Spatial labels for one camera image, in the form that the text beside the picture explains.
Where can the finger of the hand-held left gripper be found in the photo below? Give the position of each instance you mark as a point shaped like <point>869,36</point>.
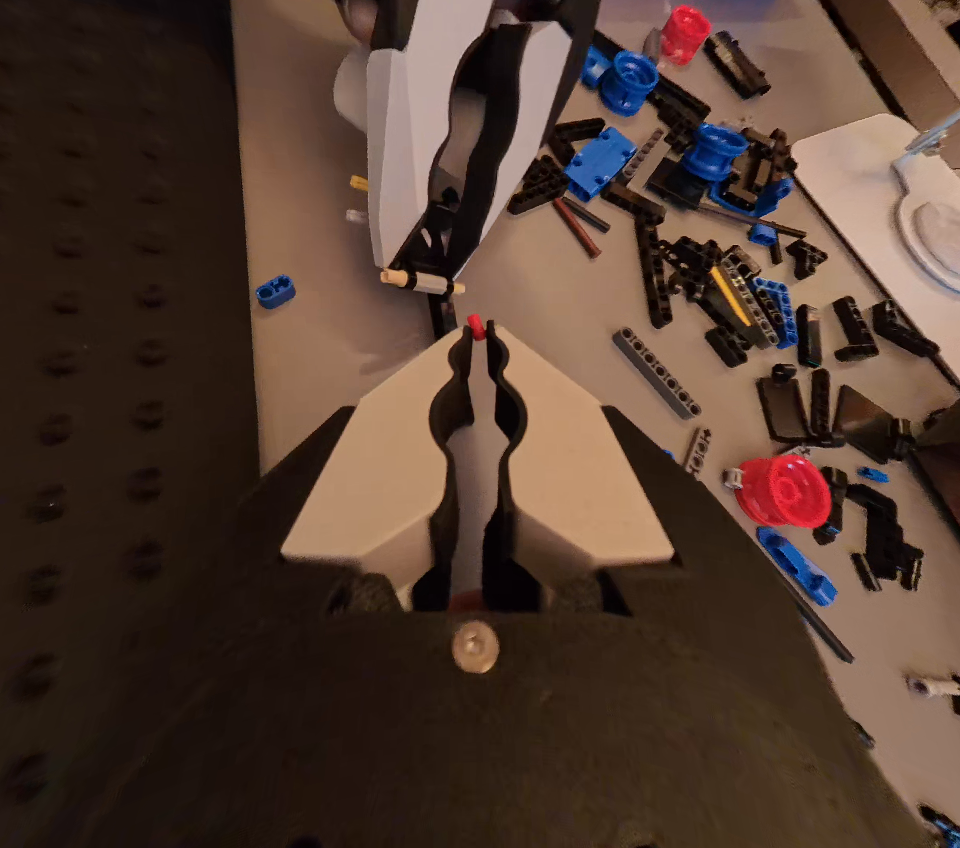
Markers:
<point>405,150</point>
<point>544,83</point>

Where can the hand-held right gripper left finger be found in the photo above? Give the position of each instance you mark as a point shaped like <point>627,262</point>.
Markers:
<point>360,488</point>

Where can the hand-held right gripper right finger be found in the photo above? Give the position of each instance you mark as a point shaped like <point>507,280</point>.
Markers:
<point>585,488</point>

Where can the black beam assembly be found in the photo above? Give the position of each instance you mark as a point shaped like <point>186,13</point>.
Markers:
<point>431,248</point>

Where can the red connector pin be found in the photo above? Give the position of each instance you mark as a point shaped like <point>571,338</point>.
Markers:
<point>475,327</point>

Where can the blue curved panel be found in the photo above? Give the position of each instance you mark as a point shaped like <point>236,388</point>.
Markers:
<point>796,567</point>
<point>595,68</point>

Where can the blue wheel rim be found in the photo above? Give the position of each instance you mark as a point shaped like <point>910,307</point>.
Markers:
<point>714,150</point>
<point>628,83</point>

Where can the dark grey thin liftarm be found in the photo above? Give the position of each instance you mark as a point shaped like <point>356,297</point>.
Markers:
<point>697,452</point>

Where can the red wheel rim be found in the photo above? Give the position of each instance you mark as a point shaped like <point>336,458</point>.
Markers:
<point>684,34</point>
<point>784,492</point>

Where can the long grey beam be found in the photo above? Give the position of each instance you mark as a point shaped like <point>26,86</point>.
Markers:
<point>656,372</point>

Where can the short black axle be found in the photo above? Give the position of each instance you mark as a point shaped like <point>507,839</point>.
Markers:
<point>589,214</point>

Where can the brown axle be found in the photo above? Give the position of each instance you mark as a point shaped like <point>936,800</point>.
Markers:
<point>577,228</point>

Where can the small blue two-hole beam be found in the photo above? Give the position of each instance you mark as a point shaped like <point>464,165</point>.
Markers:
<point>275,291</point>

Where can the black curved panel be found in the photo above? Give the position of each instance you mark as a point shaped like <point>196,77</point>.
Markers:
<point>784,409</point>

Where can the pile of black beams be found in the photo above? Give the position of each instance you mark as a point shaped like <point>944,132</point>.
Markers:
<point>652,270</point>

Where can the yellow axle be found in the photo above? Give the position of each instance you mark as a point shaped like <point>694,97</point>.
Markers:
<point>729,297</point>

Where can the dark grey beam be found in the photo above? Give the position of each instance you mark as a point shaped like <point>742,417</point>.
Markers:
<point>754,308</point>

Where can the blue angled panel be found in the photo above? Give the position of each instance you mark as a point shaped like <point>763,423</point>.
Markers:
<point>776,194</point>

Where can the small blue connector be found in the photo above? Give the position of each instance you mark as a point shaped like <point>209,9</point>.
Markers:
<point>763,234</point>

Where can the long black axle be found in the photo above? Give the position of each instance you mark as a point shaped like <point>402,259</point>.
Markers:
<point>821,627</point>

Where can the thin black axle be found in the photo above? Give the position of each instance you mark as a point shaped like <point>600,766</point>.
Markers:
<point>780,229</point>

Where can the small blue pin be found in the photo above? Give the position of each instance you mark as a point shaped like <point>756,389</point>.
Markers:
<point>874,475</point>

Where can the black flat panel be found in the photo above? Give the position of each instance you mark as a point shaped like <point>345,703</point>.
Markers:
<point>866,420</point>

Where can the black perforated panel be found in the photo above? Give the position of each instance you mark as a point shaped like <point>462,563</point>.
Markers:
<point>112,338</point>

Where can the black bent beam cluster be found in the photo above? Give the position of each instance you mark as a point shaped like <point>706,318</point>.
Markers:
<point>881,525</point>

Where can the white booklet stand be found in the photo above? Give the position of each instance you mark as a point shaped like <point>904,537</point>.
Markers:
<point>847,188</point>

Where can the grey axle pin with connector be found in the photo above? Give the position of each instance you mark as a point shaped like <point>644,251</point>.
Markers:
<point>934,685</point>

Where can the black frame subassembly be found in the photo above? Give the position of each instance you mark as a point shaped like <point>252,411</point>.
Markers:
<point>761,169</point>

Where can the blue frame beam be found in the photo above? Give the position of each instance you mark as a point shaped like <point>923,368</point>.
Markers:
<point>778,312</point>

